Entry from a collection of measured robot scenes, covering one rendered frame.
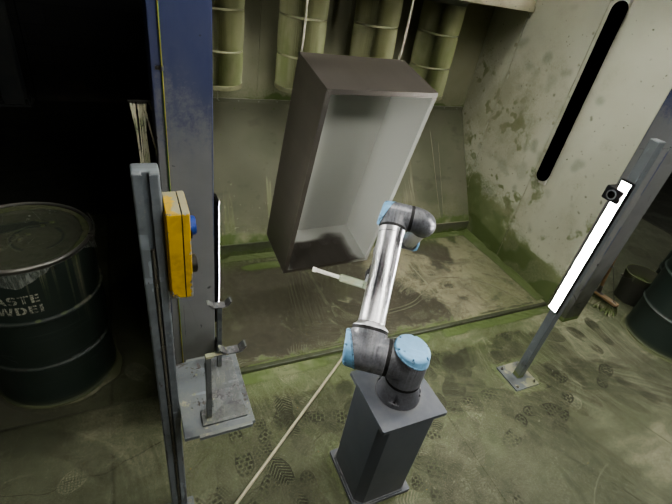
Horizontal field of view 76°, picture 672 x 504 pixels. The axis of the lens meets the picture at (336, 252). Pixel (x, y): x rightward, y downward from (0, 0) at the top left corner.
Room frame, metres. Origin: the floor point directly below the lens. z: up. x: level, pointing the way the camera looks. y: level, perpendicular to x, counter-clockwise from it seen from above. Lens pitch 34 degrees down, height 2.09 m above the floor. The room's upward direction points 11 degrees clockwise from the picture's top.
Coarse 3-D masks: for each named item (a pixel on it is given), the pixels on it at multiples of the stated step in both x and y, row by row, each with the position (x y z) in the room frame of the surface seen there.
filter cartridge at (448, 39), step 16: (432, 0) 3.67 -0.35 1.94; (448, 0) 3.63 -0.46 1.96; (432, 16) 3.67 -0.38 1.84; (448, 16) 3.65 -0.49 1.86; (432, 32) 3.65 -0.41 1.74; (448, 32) 3.65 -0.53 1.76; (416, 48) 3.72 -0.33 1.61; (432, 48) 3.64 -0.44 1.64; (448, 48) 3.66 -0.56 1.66; (416, 64) 3.69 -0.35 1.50; (432, 64) 3.66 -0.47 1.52; (448, 64) 3.70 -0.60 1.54; (432, 80) 3.63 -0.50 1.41
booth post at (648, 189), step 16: (656, 128) 2.82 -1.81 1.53; (640, 144) 2.85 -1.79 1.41; (656, 160) 2.73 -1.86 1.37; (624, 176) 2.84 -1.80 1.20; (656, 176) 2.72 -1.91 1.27; (640, 192) 2.71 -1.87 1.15; (656, 192) 2.77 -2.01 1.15; (640, 208) 2.74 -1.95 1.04; (624, 224) 2.71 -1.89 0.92; (608, 240) 2.72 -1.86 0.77; (624, 240) 2.77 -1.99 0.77; (576, 256) 2.84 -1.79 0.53; (608, 256) 2.73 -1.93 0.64; (592, 272) 2.70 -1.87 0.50; (592, 288) 2.76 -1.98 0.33; (576, 304) 2.72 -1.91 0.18; (560, 320) 2.72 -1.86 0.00
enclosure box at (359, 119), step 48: (336, 96) 2.33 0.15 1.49; (384, 96) 2.48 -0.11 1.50; (432, 96) 2.17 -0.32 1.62; (288, 144) 2.17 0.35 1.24; (336, 144) 2.42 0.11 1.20; (384, 144) 2.47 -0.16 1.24; (288, 192) 2.11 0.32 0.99; (336, 192) 2.54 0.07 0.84; (384, 192) 2.38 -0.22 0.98; (288, 240) 2.05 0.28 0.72; (336, 240) 2.49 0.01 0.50
